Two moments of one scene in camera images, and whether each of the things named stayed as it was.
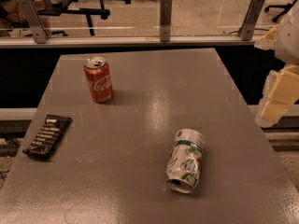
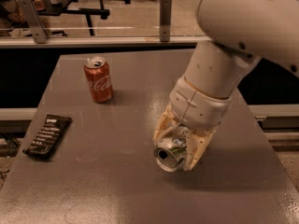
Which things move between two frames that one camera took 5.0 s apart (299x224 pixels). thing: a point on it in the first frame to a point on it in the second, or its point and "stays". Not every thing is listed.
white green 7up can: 185,161 to 169,153
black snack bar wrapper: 51,133 stays
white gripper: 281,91 to 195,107
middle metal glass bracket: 165,19 stays
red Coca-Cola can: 99,79 stays
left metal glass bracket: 34,20 stays
